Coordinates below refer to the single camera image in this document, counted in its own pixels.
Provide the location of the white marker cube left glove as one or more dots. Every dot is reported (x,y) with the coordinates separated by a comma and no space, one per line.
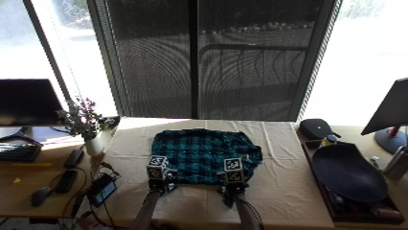
(157,166)

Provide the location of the grey computer mouse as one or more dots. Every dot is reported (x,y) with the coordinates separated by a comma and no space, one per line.
(41,196)

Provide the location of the large dark blue bowl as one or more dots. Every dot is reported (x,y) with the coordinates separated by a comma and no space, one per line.
(349,172)

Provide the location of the bottle with yellow label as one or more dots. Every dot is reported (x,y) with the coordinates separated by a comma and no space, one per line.
(329,141)

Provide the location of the teal plaid shirt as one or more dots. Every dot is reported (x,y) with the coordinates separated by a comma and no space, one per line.
(200,153)

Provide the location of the small device with blue screen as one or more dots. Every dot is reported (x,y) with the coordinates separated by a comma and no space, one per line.
(102,191)

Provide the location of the yellow pencil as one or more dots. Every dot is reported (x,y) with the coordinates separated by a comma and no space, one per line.
(33,165)

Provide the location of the white marker cube right glove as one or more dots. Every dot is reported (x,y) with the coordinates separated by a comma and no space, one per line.
(235,170)

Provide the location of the silver metal bottle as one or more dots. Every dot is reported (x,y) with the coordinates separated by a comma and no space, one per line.
(398,164)

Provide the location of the small yellow clip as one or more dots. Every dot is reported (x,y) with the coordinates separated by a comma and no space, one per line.
(17,180)

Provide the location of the cream tablecloth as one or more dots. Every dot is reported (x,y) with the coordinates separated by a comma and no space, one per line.
(289,179)

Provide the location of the white marker cube glove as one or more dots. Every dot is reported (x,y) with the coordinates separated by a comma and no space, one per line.
(235,170)
(157,166)

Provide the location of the black keyboard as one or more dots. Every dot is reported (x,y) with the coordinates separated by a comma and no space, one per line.
(17,152)

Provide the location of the dark monitor with round stand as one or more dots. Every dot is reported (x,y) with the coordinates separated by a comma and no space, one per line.
(389,111)

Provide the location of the flowering plant in white vase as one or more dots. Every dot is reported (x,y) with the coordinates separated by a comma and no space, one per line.
(87,124)

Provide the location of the person's left hand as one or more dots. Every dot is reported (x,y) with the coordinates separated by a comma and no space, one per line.
(161,186)

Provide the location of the dark mesh window screen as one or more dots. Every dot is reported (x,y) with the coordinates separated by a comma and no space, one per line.
(171,64)

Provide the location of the dark wooden tray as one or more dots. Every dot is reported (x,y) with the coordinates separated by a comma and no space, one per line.
(361,214)

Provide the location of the red object in tray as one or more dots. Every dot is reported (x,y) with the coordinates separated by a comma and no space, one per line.
(387,213)

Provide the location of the black zip case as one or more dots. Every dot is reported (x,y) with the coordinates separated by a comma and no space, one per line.
(317,127)

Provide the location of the person's right hand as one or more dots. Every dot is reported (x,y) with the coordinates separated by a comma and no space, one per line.
(233,188)

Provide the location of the black computer monitor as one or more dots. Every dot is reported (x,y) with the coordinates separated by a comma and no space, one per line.
(27,102)

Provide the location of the black phone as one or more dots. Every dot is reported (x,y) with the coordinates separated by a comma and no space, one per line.
(67,181)

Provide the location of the black remote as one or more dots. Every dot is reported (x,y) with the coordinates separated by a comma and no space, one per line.
(74,158)

